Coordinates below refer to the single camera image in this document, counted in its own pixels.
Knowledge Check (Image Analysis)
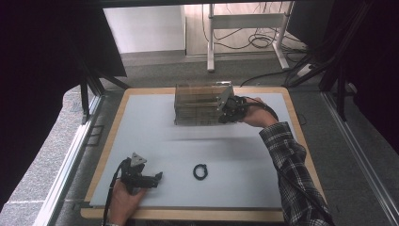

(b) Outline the aluminium rail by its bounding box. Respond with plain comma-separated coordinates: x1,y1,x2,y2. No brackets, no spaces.
32,93,105,226
323,90,399,226

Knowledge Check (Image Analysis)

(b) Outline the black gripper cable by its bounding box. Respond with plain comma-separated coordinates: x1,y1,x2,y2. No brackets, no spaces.
102,158,130,226
246,96,334,226

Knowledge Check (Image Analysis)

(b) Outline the dark curtain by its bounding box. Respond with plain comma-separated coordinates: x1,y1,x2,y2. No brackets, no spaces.
326,0,399,154
0,0,127,210

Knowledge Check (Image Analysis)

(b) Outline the white desk frame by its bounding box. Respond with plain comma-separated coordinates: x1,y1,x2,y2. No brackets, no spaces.
206,3,295,73

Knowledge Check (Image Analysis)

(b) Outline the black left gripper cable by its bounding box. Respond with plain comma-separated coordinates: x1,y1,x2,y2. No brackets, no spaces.
102,158,130,226

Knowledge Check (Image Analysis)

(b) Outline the black metal stand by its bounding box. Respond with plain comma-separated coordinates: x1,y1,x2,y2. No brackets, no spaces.
283,0,375,122
78,60,131,125

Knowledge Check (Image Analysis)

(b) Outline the person's right hand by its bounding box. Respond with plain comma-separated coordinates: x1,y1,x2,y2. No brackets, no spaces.
240,96,279,128

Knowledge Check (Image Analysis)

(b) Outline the tangle of black floor cables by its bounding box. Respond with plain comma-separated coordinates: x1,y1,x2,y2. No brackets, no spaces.
201,3,310,64

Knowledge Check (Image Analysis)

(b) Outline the clear brown drawer box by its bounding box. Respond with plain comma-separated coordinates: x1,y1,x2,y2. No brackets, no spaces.
174,80,234,126

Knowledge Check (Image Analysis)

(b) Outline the white cabinet panel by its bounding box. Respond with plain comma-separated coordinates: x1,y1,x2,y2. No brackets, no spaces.
103,5,186,55

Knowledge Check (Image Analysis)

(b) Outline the small black ring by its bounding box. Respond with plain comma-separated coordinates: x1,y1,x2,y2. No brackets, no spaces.
192,163,209,181

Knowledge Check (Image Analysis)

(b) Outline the white power strip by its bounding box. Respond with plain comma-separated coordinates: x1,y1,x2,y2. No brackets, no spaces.
295,63,315,78

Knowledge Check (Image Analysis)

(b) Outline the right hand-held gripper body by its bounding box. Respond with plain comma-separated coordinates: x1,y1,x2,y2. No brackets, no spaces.
215,85,249,124

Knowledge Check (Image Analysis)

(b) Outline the person's left hand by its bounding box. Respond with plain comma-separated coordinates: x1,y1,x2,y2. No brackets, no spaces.
107,178,149,226

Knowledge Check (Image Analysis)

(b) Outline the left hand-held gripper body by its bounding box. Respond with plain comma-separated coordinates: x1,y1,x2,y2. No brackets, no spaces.
120,152,149,193

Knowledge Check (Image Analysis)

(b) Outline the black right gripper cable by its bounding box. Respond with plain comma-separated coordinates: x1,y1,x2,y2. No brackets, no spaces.
246,96,334,226

